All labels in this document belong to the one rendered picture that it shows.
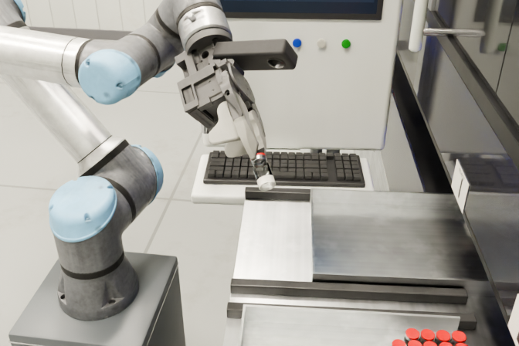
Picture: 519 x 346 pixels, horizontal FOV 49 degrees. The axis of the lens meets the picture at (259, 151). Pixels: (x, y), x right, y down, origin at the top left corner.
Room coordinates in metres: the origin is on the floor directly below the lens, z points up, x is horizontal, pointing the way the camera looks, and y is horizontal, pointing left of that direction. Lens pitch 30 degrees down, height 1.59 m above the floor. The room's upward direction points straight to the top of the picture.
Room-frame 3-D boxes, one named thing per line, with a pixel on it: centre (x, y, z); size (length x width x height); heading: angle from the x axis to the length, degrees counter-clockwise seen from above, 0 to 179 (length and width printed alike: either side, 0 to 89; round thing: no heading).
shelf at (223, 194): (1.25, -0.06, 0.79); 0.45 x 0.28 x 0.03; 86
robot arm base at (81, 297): (0.82, 0.31, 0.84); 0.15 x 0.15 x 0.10
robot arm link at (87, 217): (0.82, 0.31, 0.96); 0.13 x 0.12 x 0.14; 160
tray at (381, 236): (0.85, -0.27, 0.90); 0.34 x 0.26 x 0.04; 86
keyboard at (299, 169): (1.23, -0.06, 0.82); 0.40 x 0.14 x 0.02; 87
